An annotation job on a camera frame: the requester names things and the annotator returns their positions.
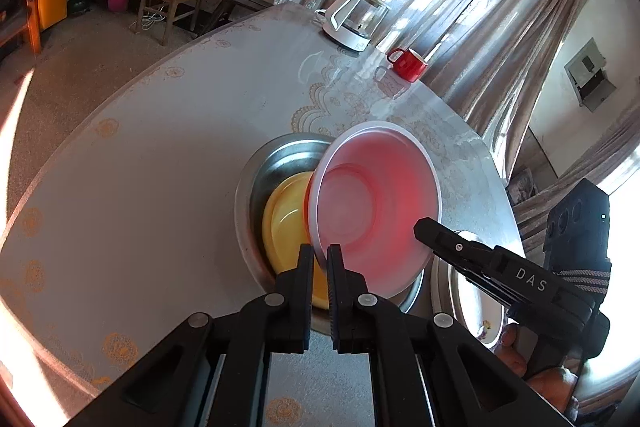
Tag person's right hand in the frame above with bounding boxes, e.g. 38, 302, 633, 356
497, 322, 581, 414

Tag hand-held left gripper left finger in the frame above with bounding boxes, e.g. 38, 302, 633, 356
65, 244, 316, 427

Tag stainless steel bowl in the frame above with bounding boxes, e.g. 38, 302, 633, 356
234, 133, 426, 337

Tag white glass electric kettle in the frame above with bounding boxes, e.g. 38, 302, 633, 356
314, 0, 392, 53

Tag red plastic bowl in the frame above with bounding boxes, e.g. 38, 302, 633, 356
306, 121, 443, 301

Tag red enamel mug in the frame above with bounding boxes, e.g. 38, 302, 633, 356
386, 47, 429, 83

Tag yellow plastic bowl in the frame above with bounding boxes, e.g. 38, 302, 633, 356
262, 171, 331, 310

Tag white rose plate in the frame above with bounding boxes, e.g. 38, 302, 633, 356
446, 230, 507, 346

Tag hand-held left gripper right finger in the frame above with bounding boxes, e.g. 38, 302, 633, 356
325, 244, 577, 427

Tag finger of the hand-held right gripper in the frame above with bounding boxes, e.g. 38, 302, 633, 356
414, 217, 564, 309

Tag wall electrical box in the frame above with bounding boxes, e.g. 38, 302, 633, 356
564, 38, 617, 113

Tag narrow beige side curtain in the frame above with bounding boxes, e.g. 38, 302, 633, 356
515, 107, 640, 239

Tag orange wooden chair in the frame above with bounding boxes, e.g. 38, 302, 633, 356
0, 0, 44, 56

